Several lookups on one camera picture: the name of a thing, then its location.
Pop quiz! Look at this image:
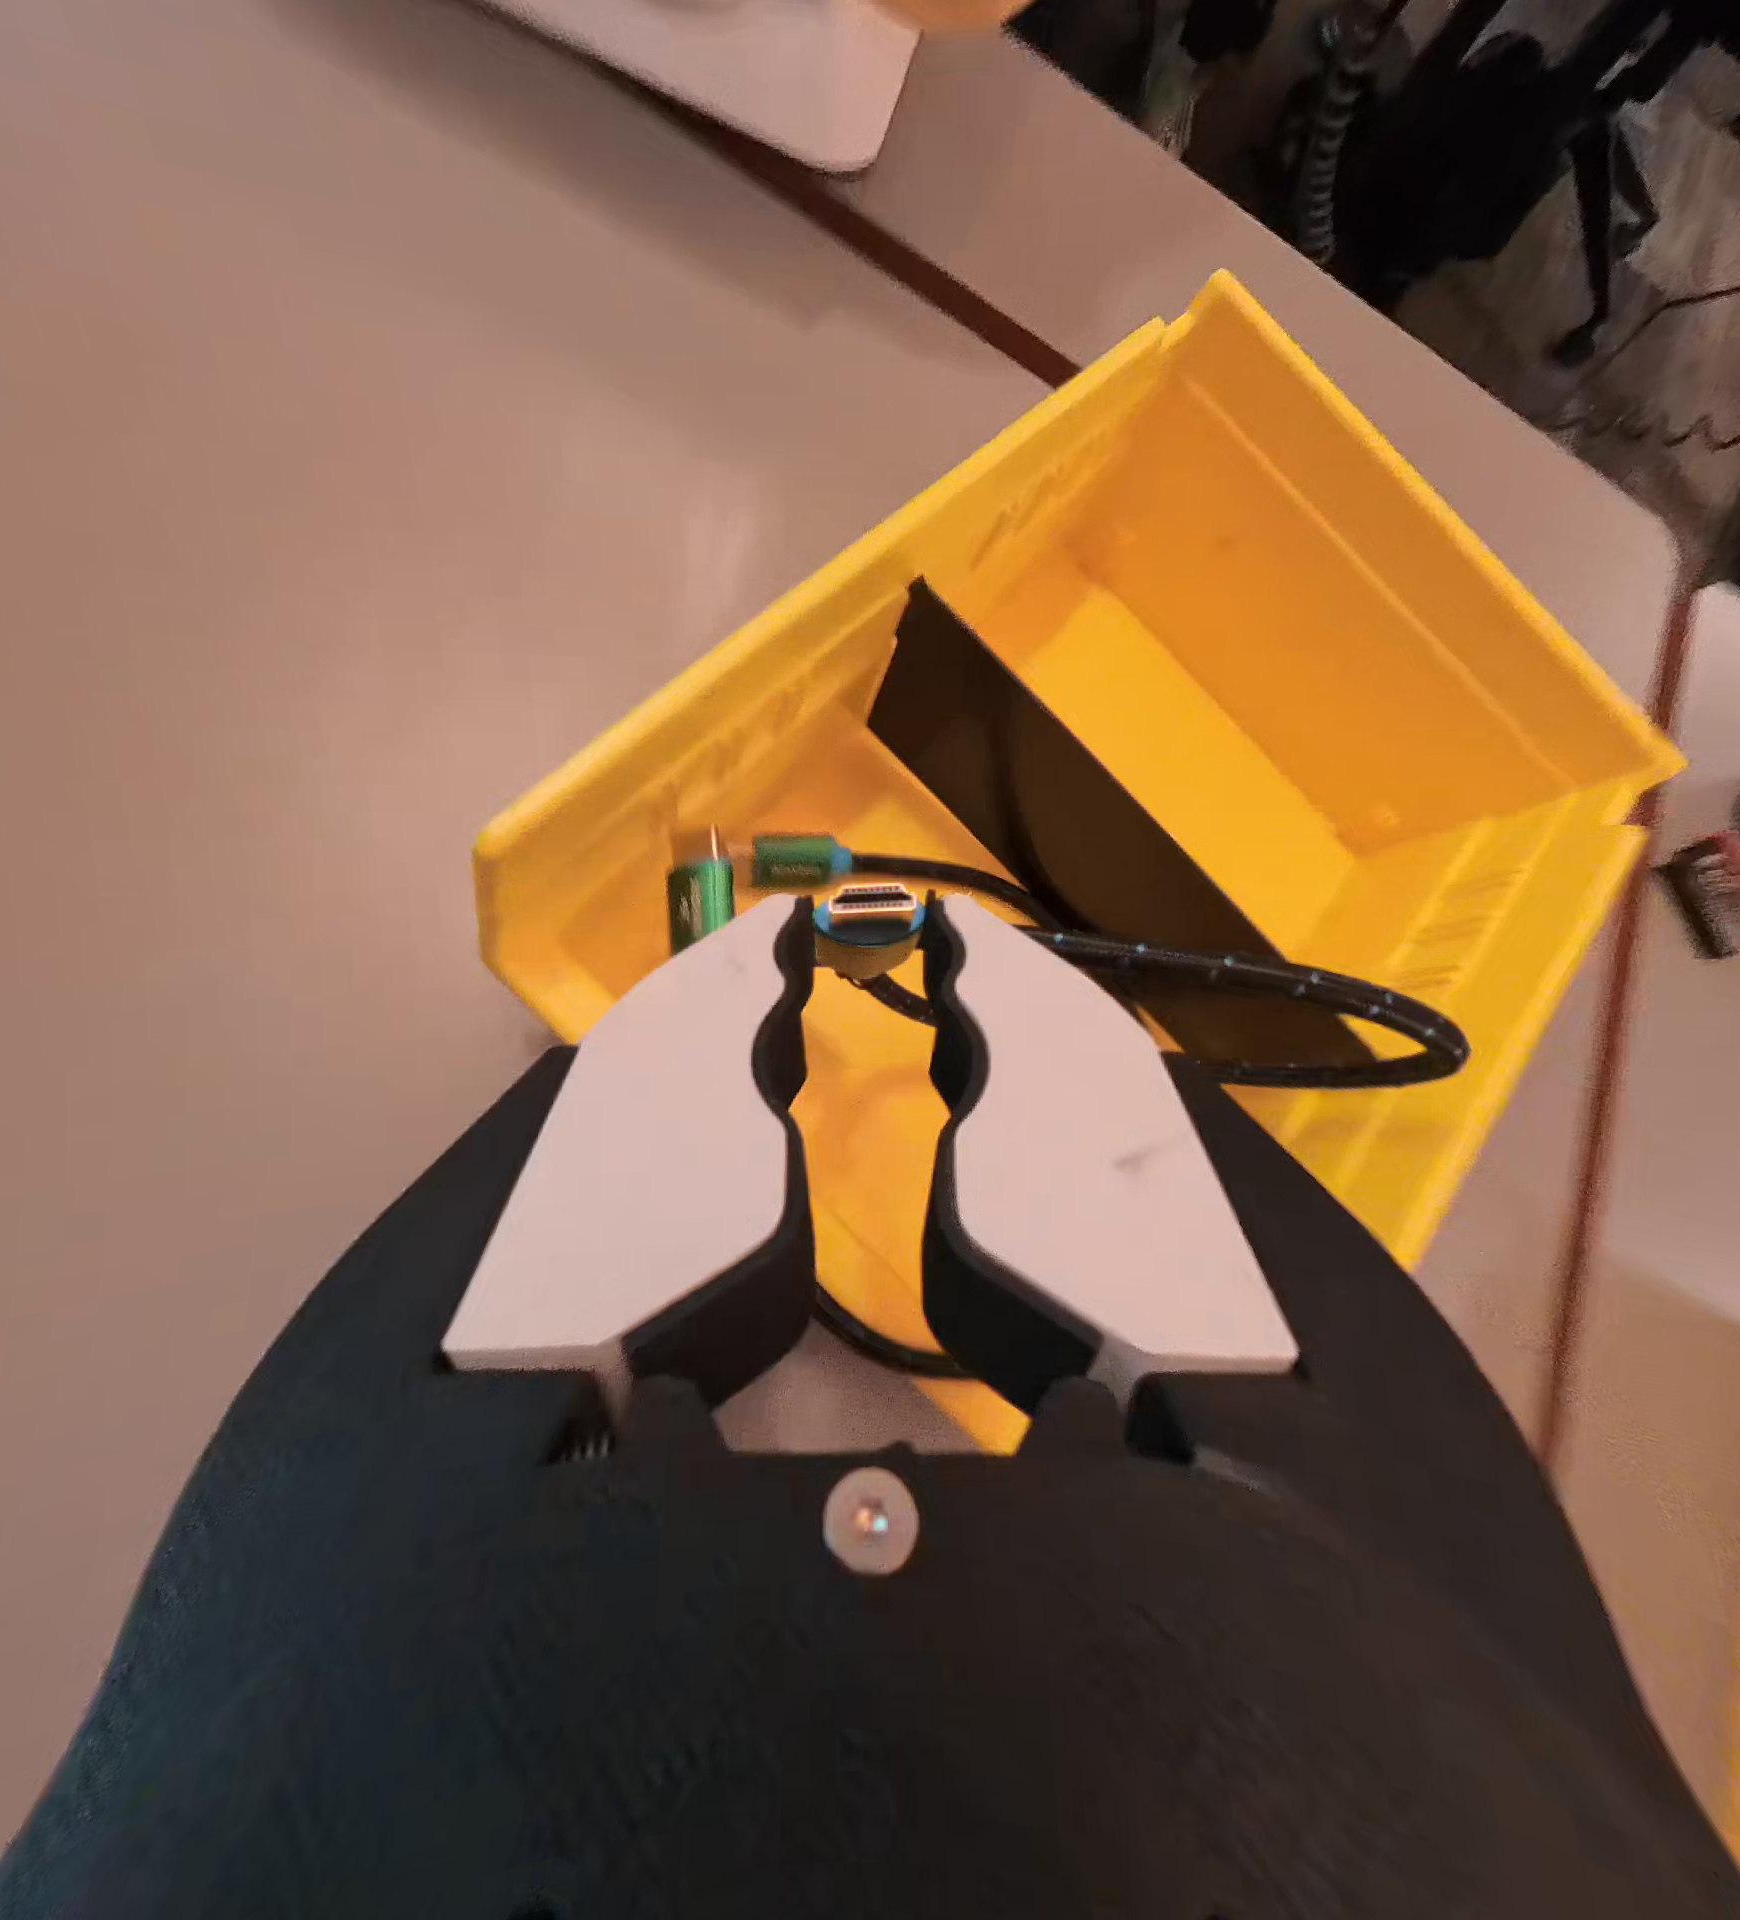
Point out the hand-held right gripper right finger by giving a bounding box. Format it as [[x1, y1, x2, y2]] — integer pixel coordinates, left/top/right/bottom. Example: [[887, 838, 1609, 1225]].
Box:
[[920, 892, 1303, 1414]]

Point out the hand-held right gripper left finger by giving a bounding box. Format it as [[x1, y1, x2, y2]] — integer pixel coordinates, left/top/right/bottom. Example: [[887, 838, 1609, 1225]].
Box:
[[442, 892, 819, 1406]]

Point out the black braided usb cable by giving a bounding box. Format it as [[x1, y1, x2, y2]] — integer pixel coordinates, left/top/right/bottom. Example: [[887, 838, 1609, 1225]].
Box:
[[751, 834, 1471, 1382]]

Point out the green usb adapter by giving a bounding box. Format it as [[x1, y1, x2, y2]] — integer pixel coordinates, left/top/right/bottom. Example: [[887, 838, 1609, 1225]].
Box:
[[663, 825, 739, 954]]

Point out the black divider plate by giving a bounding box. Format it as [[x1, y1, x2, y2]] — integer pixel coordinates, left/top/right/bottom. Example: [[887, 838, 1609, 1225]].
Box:
[[865, 577, 1388, 1075]]

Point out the small red and black box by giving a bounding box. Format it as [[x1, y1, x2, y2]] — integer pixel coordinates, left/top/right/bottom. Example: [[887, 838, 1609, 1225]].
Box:
[[1649, 829, 1740, 962]]

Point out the white document stand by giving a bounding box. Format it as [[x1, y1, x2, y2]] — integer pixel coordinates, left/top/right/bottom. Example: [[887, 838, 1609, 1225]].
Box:
[[482, 0, 920, 176]]

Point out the black coiled cable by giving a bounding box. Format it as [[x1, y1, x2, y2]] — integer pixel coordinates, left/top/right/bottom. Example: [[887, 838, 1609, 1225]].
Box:
[[1296, 30, 1374, 265]]

